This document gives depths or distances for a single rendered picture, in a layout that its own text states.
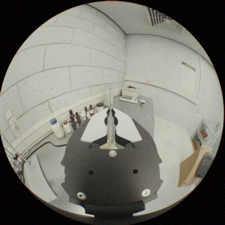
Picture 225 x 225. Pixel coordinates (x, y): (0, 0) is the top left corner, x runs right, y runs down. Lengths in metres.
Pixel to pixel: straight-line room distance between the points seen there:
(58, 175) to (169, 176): 0.54
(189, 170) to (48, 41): 1.13
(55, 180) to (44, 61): 0.69
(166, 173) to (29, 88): 0.92
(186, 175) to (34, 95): 0.98
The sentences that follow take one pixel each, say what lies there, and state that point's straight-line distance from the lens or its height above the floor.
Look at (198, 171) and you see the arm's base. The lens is 0.49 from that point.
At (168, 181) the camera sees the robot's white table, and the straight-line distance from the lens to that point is 0.44.
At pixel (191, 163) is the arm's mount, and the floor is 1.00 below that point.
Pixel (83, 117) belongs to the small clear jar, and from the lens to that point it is 0.53.
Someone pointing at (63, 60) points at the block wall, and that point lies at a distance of 0.62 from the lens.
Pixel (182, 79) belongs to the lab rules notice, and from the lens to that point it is 1.68.
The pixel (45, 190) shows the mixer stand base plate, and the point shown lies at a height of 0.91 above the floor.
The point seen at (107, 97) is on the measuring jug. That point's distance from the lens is 0.70.
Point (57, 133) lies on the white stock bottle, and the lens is 0.46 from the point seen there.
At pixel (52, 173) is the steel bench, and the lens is 0.43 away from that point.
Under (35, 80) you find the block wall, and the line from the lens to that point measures 0.56.
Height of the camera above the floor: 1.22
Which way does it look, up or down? 31 degrees down
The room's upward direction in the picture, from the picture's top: 2 degrees clockwise
